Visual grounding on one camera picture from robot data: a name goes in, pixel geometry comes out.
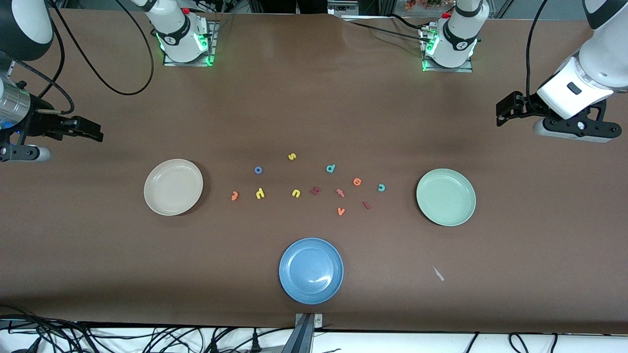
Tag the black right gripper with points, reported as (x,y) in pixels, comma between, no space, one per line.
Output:
(39,123)

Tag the orange flowers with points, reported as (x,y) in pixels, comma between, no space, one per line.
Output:
(422,4)

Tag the small white paper scrap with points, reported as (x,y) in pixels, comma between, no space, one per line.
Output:
(438,273)

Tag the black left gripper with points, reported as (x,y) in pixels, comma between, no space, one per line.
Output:
(531,104)

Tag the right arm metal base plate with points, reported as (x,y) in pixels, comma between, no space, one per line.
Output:
(212,49)

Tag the yellow foam letter h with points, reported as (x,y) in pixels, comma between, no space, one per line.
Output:
(260,193)

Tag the beige brown plate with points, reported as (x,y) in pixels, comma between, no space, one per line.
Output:
(173,187)

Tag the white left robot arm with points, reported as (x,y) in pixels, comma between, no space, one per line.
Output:
(458,37)

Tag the blue plate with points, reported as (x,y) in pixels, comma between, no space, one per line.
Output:
(311,270)

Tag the grey metal camera mount bracket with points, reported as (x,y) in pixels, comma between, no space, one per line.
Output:
(304,336)

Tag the light green plate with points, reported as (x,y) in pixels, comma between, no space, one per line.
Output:
(445,197)

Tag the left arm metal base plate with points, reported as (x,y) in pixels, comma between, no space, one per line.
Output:
(466,68)

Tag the black power plug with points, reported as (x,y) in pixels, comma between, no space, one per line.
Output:
(214,346)
(254,341)

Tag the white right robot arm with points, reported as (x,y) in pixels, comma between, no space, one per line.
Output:
(179,34)

